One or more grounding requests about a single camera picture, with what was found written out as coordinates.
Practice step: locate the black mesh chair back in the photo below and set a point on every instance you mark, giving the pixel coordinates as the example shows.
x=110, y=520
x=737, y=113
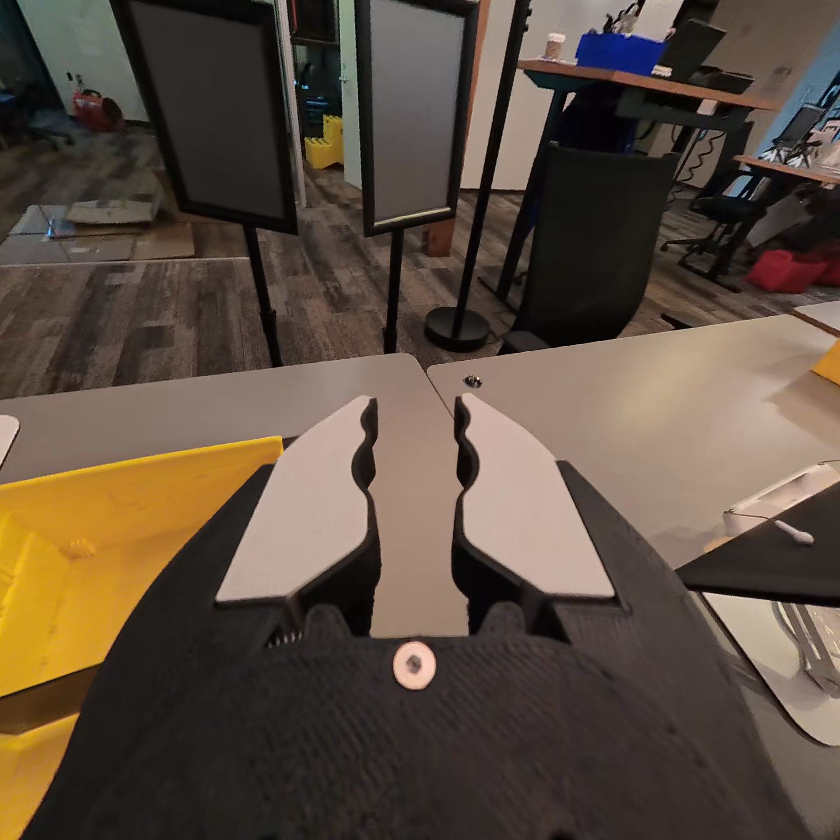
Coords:
x=590, y=249

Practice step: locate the metal shelf rack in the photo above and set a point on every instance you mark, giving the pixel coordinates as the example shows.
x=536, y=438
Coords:
x=315, y=85

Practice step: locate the black laptop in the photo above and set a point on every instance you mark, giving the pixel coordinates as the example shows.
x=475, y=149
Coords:
x=695, y=46

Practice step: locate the blue plastic bin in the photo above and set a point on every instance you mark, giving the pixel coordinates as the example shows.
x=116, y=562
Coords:
x=617, y=51

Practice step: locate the yellow plastic bin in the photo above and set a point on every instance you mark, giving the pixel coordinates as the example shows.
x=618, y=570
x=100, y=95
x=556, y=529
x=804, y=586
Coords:
x=98, y=525
x=828, y=367

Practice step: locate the black office chair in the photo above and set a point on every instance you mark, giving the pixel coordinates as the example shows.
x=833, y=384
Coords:
x=728, y=203

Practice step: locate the black bin divider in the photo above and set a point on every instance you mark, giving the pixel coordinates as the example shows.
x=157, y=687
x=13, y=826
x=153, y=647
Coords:
x=26, y=712

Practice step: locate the stack of yellow bins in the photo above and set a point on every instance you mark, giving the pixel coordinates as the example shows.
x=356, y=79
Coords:
x=325, y=148

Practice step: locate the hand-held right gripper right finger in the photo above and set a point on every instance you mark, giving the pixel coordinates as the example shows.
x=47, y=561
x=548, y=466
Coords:
x=531, y=518

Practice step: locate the wooden desk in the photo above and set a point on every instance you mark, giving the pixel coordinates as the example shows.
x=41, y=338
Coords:
x=787, y=169
x=564, y=67

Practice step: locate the black framed sign stand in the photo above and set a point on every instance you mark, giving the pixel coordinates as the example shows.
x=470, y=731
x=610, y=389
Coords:
x=413, y=105
x=210, y=111

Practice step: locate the paper cup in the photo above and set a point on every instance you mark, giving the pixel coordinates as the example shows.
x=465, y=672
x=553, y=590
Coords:
x=555, y=47

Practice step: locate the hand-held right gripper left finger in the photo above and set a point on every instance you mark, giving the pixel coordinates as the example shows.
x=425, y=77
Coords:
x=308, y=518

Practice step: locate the flattened cardboard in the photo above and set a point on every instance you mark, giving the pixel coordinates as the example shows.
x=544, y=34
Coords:
x=98, y=246

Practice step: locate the red bag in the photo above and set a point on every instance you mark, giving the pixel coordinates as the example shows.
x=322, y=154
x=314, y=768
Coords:
x=787, y=272

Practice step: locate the wooden column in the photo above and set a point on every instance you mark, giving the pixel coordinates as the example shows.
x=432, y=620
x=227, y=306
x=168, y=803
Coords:
x=441, y=236

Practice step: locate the red floor blower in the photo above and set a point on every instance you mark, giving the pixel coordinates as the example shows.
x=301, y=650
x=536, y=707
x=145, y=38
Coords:
x=92, y=108

